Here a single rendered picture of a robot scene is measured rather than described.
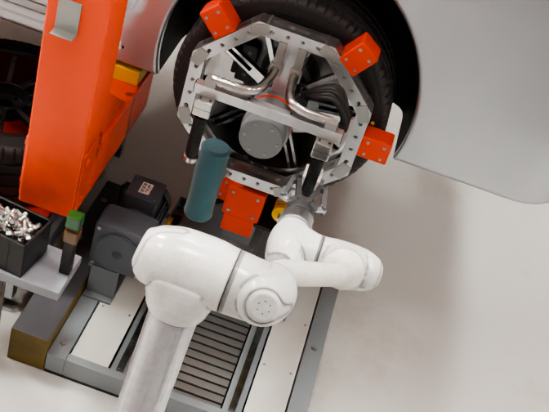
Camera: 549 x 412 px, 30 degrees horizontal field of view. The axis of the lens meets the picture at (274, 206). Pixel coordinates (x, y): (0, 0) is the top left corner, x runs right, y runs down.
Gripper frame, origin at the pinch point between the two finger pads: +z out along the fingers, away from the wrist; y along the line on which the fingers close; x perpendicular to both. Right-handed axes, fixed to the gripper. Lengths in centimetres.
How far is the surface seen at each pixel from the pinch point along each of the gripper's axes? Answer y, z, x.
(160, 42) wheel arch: -57, 37, 3
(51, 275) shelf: -58, -31, -38
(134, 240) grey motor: -44, 1, -44
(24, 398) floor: -58, -38, -83
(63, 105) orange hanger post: -68, -15, 5
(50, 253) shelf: -62, -24, -38
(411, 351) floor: 54, 41, -83
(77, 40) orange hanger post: -67, -15, 25
